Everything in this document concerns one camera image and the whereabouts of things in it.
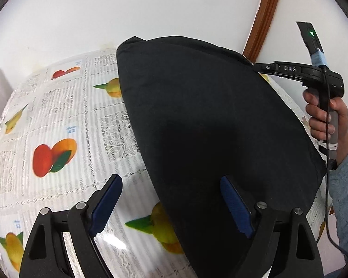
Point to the black white and blue garment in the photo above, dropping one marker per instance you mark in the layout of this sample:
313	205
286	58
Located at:
206	121

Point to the brown wooden frame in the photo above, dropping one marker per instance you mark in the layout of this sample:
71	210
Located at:
264	20

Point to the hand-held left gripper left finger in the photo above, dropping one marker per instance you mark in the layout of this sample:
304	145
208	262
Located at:
107	205

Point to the person's right forearm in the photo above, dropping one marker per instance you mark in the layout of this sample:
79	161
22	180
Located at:
345	194

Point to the fruit print tablecloth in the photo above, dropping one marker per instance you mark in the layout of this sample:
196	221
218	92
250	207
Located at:
75	107

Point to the person's right hand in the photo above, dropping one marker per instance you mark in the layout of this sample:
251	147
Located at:
316	118

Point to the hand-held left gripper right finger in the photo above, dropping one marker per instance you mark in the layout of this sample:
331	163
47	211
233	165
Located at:
235	205

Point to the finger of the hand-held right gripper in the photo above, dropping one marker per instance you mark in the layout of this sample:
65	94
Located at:
265	68

